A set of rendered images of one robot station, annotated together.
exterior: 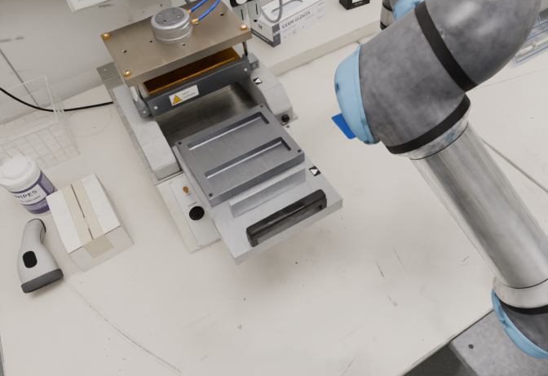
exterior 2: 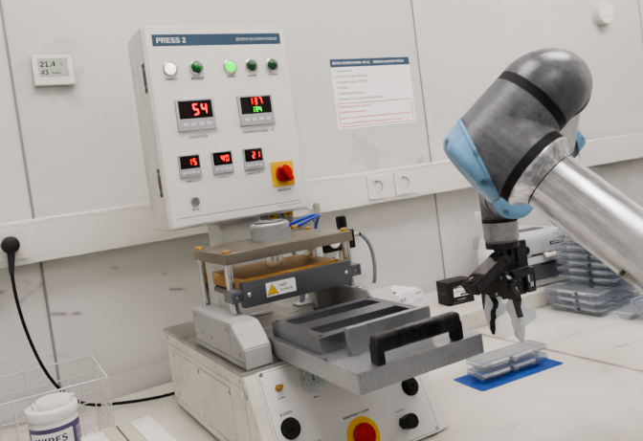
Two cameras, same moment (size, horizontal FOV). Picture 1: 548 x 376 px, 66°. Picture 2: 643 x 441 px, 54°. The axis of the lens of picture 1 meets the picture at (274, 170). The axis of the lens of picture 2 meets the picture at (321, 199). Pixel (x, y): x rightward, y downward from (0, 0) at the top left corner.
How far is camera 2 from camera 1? 0.62 m
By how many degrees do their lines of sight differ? 49
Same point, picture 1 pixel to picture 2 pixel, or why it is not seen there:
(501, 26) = (558, 60)
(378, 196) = (538, 426)
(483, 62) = (556, 82)
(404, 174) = (565, 407)
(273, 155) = not seen: hidden behind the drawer
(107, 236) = not seen: outside the picture
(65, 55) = (118, 343)
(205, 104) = not seen: hidden behind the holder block
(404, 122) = (510, 143)
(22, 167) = (62, 397)
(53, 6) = (123, 282)
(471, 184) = (595, 193)
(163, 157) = (255, 339)
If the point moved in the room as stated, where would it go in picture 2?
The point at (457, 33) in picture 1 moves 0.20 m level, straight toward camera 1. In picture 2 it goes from (528, 68) to (509, 51)
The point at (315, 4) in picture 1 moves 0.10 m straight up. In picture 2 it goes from (411, 292) to (408, 256)
